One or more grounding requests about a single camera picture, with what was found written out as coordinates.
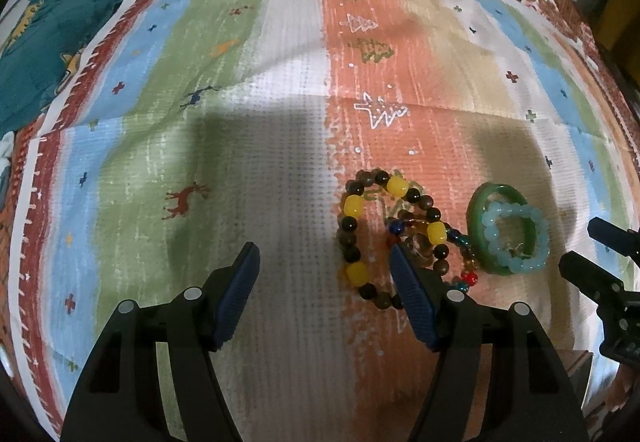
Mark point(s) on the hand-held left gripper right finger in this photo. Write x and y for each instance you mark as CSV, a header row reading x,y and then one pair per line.
x,y
412,302

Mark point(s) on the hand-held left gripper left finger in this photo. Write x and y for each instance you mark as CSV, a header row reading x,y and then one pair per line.
x,y
235,302

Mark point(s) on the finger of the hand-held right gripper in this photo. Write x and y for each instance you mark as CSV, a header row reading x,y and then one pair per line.
x,y
587,278
615,238

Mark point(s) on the green jade bangle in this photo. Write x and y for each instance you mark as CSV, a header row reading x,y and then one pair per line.
x,y
477,222

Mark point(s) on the striped printed mat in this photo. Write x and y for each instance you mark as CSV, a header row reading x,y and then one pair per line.
x,y
200,71

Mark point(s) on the teal blanket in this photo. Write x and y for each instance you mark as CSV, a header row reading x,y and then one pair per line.
x,y
60,11

